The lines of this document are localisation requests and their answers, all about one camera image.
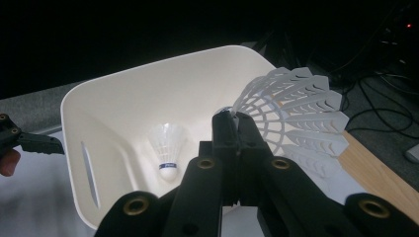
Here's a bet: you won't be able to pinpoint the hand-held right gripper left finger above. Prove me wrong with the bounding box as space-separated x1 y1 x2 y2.
162 111 239 237

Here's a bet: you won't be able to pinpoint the white shuttlecock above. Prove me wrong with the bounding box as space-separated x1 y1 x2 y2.
215 66 351 181
147 122 189 183

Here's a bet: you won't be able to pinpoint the white table mat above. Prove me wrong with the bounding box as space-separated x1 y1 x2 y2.
0 129 369 237

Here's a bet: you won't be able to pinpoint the white plastic bin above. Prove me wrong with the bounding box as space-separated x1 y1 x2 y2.
59 44 281 231

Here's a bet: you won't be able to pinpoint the black floor cable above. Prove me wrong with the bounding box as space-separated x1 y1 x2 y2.
340 73 419 141

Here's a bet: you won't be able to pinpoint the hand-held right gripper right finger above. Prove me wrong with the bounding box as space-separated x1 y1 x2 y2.
236 112 364 237

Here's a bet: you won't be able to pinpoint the white metal stand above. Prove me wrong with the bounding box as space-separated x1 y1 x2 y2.
405 143 419 165

